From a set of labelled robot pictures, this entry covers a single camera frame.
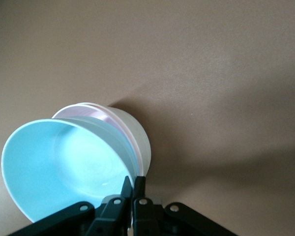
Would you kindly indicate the blue bowl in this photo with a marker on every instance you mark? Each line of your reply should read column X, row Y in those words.
column 64, row 159

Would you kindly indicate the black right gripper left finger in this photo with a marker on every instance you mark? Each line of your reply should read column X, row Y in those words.
column 110, row 216

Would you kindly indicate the pink bowl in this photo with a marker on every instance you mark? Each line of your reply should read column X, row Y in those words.
column 83, row 111

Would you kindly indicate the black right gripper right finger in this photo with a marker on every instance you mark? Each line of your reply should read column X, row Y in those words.
column 145, row 218

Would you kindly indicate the white bowl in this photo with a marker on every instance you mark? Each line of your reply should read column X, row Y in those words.
column 135, row 130

